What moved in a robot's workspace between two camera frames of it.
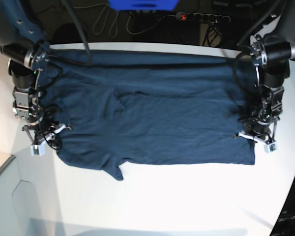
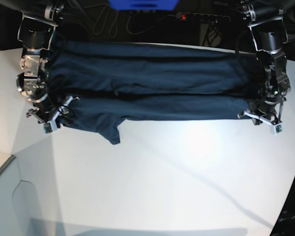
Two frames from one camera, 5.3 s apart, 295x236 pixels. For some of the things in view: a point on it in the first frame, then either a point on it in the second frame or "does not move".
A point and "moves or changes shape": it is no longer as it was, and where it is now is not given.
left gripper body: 40,132 → 47,114
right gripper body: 266,136 → 271,119
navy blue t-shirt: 121,107 moves or changes shape
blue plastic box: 143,5 does not move
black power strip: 201,17 does not move
